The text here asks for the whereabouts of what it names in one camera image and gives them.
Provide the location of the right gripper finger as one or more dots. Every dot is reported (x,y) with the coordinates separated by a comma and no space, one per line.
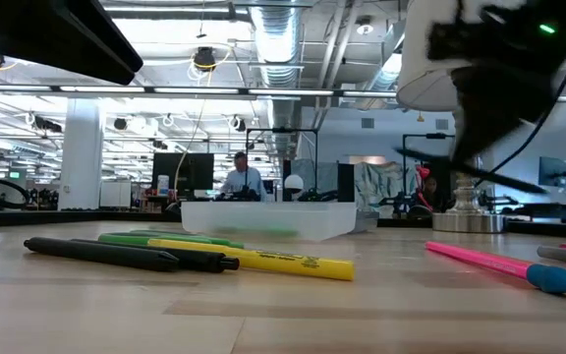
(479,118)

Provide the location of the pink pencil with blue cap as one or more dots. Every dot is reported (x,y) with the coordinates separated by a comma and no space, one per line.
(489,263)

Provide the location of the clear box with grey lid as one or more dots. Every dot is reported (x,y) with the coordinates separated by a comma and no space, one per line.
(268,218)

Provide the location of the yellow highlighter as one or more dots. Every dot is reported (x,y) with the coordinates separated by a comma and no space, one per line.
(288,263)

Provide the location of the black pen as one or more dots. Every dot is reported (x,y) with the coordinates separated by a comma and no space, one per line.
(101,253)
(204,260)

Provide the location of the monitor on arm mount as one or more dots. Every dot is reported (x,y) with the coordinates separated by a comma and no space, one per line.
(553,172)

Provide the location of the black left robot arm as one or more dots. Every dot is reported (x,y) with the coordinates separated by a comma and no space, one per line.
(67,34)

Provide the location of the black speaker box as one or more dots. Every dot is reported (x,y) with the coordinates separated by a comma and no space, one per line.
(346,182)

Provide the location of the white shade table lamp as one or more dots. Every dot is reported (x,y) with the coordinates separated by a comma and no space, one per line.
(420,74)

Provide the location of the person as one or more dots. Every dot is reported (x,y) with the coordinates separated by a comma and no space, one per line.
(431,192)
(243,182)

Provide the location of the painted cloth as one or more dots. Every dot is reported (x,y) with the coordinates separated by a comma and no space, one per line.
(379,182)

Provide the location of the white round object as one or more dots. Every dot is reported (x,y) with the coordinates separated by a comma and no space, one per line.
(294,184)

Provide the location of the black ceiling device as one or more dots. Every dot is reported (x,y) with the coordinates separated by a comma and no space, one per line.
(204,59)

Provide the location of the black computer monitor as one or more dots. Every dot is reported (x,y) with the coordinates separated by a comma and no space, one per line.
(194,172)

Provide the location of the long ceiling light bar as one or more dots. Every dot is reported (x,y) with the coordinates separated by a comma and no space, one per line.
(189,90)

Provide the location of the white bottle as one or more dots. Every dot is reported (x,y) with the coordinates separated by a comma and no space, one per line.
(163,186)

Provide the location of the white pillar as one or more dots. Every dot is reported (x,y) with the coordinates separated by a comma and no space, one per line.
(81,152)

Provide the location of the black stand frame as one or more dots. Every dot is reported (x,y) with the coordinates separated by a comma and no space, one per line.
(428,135)
(283,130)

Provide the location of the black aluminium table frame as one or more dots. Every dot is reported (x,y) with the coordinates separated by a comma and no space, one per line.
(91,216)

